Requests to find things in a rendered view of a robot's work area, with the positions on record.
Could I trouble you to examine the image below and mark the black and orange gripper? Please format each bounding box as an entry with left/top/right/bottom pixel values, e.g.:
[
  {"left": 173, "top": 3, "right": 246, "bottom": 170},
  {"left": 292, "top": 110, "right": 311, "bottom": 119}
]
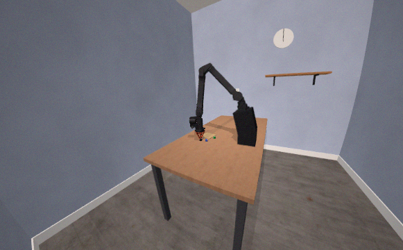
[{"left": 195, "top": 124, "right": 205, "bottom": 139}]

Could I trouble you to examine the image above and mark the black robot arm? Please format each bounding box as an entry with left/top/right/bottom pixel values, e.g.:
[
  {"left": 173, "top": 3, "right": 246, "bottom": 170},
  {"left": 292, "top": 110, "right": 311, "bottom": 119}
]
[{"left": 189, "top": 63, "right": 250, "bottom": 130}]

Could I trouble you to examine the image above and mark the tan square mat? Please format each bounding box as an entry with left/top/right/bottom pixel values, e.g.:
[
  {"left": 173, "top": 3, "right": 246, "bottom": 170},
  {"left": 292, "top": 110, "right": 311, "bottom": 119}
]
[{"left": 203, "top": 133, "right": 216, "bottom": 139}]

